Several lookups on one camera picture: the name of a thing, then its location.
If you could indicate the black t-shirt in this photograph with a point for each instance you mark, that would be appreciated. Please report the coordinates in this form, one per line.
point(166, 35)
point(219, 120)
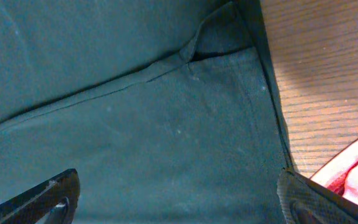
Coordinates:
point(168, 110)

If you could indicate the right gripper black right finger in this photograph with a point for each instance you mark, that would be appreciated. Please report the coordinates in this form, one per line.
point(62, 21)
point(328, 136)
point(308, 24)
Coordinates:
point(306, 202)

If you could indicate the red and black garment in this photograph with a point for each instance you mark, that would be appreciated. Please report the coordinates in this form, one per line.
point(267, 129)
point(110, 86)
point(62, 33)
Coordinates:
point(340, 174)

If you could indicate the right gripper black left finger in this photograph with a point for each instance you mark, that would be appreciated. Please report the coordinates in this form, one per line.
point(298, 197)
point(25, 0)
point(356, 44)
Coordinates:
point(54, 200)

